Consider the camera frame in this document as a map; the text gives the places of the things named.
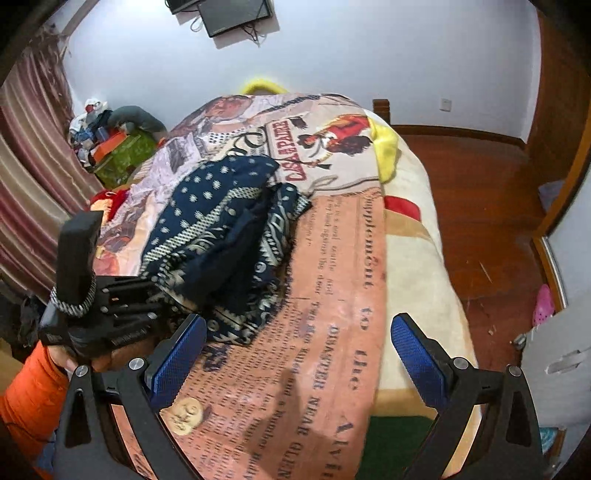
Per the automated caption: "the cream and yellow plush blanket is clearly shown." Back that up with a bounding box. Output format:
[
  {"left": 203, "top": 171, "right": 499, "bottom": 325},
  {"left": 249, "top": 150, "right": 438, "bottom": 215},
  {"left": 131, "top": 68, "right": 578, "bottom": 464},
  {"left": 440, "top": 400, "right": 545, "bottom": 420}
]
[{"left": 241, "top": 78, "right": 479, "bottom": 480}]

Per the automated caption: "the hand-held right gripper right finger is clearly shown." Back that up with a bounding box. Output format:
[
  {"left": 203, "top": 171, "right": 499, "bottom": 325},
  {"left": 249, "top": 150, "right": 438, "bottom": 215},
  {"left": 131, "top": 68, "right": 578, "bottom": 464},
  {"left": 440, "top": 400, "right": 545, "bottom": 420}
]
[{"left": 390, "top": 313, "right": 544, "bottom": 480}]

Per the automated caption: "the dark cloth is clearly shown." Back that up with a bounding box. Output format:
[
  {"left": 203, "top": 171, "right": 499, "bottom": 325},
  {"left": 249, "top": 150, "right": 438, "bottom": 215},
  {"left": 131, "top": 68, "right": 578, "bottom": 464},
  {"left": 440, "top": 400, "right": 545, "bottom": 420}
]
[{"left": 16, "top": 294, "right": 47, "bottom": 348}]

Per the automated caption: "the wooden door frame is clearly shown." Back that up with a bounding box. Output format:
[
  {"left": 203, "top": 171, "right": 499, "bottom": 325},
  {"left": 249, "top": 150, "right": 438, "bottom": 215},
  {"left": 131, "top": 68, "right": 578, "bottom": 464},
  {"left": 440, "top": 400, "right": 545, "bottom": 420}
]
[{"left": 530, "top": 152, "right": 591, "bottom": 315}]

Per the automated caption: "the grey plush item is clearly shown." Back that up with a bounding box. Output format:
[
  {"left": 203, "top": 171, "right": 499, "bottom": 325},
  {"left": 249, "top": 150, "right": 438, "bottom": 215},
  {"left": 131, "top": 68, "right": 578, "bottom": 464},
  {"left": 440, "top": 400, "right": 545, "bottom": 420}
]
[{"left": 107, "top": 104, "right": 168, "bottom": 136}]

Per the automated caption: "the navy patterned garment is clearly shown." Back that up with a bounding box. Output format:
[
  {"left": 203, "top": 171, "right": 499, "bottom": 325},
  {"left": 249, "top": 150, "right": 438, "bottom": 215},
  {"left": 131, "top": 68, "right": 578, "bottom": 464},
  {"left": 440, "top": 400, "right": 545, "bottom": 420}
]
[{"left": 139, "top": 154, "right": 315, "bottom": 348}]

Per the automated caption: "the red cloth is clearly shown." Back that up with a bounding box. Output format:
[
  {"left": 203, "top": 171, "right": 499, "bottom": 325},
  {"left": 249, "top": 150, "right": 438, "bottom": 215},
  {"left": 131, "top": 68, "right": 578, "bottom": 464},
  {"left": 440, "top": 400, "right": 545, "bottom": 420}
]
[{"left": 89, "top": 188, "right": 129, "bottom": 210}]

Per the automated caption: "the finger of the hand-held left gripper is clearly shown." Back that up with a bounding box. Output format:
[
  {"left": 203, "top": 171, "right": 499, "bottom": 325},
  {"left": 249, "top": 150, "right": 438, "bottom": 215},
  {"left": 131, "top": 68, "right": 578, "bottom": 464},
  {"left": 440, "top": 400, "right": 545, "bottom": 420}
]
[
  {"left": 110, "top": 307, "right": 170, "bottom": 339},
  {"left": 98, "top": 276, "right": 156, "bottom": 309}
]

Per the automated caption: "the pale purple item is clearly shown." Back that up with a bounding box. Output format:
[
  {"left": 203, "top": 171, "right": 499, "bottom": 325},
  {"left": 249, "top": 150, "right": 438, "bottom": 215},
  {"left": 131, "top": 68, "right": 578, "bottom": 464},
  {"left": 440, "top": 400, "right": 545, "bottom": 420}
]
[{"left": 537, "top": 179, "right": 565, "bottom": 209}]

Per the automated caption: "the pink slipper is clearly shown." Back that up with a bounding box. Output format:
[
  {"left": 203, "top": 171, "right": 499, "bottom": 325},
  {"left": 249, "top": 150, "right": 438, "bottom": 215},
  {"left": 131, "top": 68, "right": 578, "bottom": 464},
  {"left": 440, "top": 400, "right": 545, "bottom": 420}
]
[{"left": 532, "top": 283, "right": 553, "bottom": 327}]

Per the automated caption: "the striped curtain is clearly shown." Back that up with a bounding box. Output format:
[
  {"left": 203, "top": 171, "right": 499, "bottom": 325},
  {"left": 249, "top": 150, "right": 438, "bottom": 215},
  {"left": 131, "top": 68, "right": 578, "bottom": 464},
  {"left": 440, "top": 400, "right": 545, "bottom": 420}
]
[{"left": 0, "top": 28, "right": 106, "bottom": 298}]

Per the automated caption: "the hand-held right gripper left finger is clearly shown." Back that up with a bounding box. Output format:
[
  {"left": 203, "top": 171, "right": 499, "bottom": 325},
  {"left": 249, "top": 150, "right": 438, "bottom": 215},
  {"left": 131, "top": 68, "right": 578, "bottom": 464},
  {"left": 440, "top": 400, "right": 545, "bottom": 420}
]
[{"left": 53, "top": 314, "right": 208, "bottom": 480}]

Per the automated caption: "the black wall television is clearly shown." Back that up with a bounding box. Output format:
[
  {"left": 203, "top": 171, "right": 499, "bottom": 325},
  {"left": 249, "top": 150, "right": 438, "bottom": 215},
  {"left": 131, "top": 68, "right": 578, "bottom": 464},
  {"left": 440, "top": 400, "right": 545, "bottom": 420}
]
[{"left": 198, "top": 0, "right": 274, "bottom": 38}]

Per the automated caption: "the white cabinet door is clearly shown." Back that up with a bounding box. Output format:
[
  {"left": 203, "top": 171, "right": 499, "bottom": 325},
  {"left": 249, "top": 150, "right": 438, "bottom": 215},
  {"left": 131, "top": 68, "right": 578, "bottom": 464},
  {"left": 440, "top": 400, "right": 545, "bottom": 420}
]
[{"left": 521, "top": 295, "right": 591, "bottom": 432}]

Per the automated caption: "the printed blanket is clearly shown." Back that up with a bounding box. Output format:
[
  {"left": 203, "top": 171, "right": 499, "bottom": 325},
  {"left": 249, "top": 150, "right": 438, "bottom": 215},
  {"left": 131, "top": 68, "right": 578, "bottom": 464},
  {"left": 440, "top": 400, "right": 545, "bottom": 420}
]
[{"left": 92, "top": 92, "right": 395, "bottom": 480}]

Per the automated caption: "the person's left hand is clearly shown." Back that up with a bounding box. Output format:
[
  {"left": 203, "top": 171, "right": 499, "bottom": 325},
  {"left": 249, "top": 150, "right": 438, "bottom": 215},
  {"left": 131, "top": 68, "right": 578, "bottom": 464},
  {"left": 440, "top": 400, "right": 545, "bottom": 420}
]
[{"left": 47, "top": 345, "right": 78, "bottom": 373}]

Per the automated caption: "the pile of white blue clothes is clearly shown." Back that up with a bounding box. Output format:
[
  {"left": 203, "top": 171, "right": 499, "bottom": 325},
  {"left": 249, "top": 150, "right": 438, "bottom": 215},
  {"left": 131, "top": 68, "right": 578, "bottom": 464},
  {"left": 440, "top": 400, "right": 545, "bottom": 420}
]
[{"left": 68, "top": 97, "right": 112, "bottom": 163}]

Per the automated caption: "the green bag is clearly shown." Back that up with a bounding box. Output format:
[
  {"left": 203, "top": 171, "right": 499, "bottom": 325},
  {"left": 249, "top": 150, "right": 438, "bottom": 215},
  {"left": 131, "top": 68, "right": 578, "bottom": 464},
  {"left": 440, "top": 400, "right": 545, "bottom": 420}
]
[{"left": 93, "top": 130, "right": 158, "bottom": 189}]

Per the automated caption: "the black television cable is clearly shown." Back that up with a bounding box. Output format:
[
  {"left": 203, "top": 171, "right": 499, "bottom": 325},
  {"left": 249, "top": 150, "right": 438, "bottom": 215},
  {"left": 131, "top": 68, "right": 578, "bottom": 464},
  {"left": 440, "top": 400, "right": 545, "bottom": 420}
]
[{"left": 241, "top": 22, "right": 267, "bottom": 48}]

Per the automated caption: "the teal patterned item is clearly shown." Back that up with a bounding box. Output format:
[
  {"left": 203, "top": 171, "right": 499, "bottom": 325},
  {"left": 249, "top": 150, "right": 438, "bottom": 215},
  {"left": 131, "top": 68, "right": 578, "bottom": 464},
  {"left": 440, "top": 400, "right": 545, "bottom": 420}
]
[{"left": 539, "top": 426, "right": 563, "bottom": 452}]

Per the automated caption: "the wooden bedpost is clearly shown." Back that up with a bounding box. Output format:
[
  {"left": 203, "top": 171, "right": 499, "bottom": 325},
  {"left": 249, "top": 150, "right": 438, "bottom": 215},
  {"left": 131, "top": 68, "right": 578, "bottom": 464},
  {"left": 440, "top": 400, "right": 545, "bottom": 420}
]
[{"left": 372, "top": 98, "right": 393, "bottom": 126}]

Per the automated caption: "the orange box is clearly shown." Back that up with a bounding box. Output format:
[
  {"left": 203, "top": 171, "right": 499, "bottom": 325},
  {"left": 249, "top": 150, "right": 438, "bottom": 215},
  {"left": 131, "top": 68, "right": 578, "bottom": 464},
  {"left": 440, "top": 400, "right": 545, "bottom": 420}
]
[{"left": 89, "top": 133, "right": 129, "bottom": 163}]

